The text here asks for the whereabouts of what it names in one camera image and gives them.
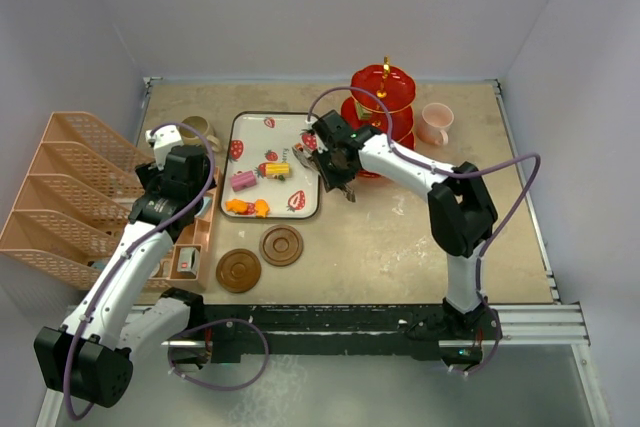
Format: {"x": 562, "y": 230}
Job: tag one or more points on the white strawberry tray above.
{"x": 260, "y": 137}

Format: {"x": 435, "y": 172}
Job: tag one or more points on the pink cake slice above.
{"x": 243, "y": 180}

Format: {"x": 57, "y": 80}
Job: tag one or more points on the pink mug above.
{"x": 434, "y": 124}

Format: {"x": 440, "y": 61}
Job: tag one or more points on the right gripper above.
{"x": 333, "y": 181}

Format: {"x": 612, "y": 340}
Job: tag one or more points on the beige ceramic mug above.
{"x": 203, "y": 127}

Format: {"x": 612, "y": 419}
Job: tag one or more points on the yellow cake slice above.
{"x": 277, "y": 171}

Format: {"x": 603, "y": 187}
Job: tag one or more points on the chocolate cake slice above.
{"x": 363, "y": 113}

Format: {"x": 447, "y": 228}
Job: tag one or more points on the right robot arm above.
{"x": 461, "y": 212}

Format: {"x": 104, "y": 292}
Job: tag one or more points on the red three-tier cake stand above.
{"x": 395, "y": 89}

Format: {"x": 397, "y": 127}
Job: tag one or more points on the brown wooden coaster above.
{"x": 238, "y": 271}
{"x": 281, "y": 245}

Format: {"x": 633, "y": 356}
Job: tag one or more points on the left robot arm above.
{"x": 92, "y": 354}

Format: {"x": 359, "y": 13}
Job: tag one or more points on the pink desk organizer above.
{"x": 74, "y": 202}

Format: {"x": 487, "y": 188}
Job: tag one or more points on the orange fish cake right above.
{"x": 260, "y": 208}

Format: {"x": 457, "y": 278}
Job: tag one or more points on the metal tongs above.
{"x": 303, "y": 155}

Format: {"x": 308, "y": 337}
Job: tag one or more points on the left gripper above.
{"x": 150, "y": 174}

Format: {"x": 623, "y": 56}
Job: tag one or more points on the brown wooden coaster right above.
{"x": 281, "y": 245}

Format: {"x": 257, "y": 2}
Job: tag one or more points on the black base frame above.
{"x": 419, "y": 331}

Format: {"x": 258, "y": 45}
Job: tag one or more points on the orange fish cake left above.
{"x": 236, "y": 206}

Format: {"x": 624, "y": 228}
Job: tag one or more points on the brown wooden coaster left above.
{"x": 238, "y": 271}

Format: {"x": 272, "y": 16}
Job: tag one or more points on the small grey box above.
{"x": 188, "y": 261}

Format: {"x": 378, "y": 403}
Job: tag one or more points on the orange fish cake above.
{"x": 260, "y": 208}
{"x": 236, "y": 206}

